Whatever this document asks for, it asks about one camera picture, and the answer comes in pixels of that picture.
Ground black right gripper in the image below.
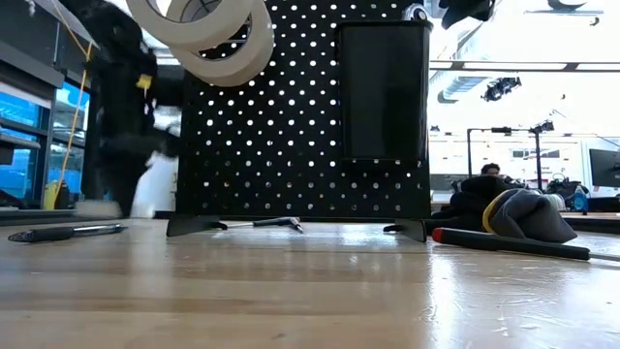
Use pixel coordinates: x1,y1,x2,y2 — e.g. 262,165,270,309
438,0,498,30

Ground silver metal tool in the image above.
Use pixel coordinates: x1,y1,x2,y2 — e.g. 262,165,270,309
400,2,433,24

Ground black work glove grey cuff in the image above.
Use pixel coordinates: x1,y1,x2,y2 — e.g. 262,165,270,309
425,174,579,245

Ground white masking tape roll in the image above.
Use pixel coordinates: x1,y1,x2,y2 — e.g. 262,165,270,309
169,0,276,88
124,0,257,50

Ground black metal pegboard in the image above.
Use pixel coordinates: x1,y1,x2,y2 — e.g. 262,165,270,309
166,0,433,243

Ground black red-capped screwdriver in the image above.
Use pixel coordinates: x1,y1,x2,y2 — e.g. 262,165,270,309
430,226,620,264

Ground black pegboard bin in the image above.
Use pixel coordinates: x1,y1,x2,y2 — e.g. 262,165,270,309
334,18,434,164

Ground person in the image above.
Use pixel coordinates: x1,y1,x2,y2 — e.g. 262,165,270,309
479,162,514,185

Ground black computer monitor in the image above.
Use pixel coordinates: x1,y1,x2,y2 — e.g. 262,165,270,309
588,147,620,189

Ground blue bottle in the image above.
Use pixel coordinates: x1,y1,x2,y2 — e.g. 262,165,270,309
572,185,590,214

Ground black shelving unit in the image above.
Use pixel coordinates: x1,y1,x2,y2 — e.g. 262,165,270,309
0,0,101,219

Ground yellow container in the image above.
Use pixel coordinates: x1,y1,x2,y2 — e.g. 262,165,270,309
43,181,62,210

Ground black pen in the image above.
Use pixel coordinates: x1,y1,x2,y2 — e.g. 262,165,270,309
7,222,128,244

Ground black ceiling-hung camera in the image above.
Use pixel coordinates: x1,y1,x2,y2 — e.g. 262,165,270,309
481,76,523,103

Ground black camera stand rig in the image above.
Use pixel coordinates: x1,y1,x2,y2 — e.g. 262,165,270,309
466,119,556,193

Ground thin black-handled tool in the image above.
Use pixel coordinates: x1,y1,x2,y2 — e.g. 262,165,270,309
212,216,305,236

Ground yellow cable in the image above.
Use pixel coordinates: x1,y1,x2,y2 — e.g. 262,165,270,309
50,0,94,209

